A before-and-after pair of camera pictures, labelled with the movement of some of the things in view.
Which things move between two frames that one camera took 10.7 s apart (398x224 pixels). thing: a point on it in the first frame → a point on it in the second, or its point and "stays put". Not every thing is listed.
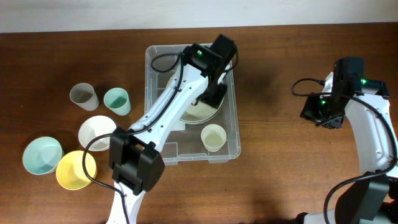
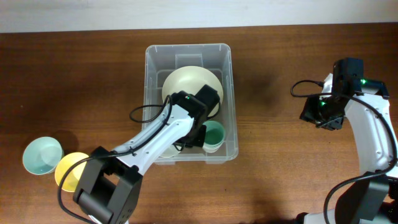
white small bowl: (93, 126) → (170, 152)
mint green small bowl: (41, 155) stays put
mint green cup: (117, 100) → (215, 132)
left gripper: (215, 101) → (199, 140)
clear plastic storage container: (211, 130) stays put
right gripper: (308, 112) stays put
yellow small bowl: (69, 171) stays put
